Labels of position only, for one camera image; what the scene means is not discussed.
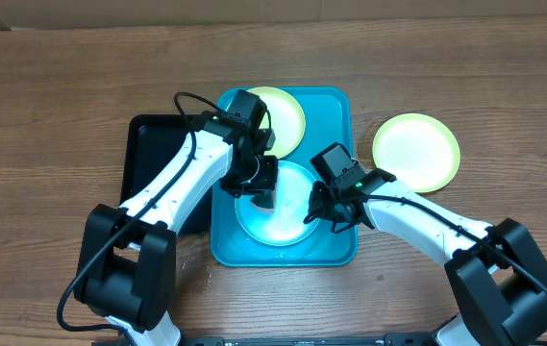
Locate teal plastic tray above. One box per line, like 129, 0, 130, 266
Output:
211, 86, 359, 267

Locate yellow-rimmed plate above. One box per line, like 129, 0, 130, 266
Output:
249, 86, 306, 159
372, 113, 460, 193

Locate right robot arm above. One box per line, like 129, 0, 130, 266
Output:
304, 165, 547, 345

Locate black plastic tray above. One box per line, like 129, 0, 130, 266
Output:
119, 113, 216, 235

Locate light blue plate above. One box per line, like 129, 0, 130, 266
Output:
235, 161, 318, 246

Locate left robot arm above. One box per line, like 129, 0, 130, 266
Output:
61, 111, 278, 345

